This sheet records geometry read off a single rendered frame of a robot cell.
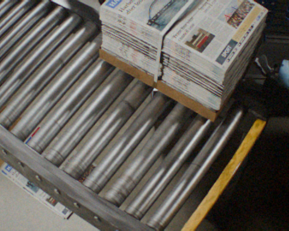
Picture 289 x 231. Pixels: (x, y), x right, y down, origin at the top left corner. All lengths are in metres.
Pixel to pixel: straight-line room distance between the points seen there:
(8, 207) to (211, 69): 1.23
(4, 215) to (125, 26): 1.13
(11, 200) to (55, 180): 0.89
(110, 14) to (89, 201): 0.48
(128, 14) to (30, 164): 0.47
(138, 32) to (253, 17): 0.32
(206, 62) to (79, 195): 0.45
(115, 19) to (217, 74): 0.30
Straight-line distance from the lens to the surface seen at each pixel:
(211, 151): 1.47
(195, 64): 1.37
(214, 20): 1.43
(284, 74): 1.49
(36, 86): 1.58
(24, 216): 2.26
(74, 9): 1.75
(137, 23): 1.39
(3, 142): 1.49
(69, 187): 1.40
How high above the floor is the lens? 2.07
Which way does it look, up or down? 58 degrees down
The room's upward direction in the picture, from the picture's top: 4 degrees clockwise
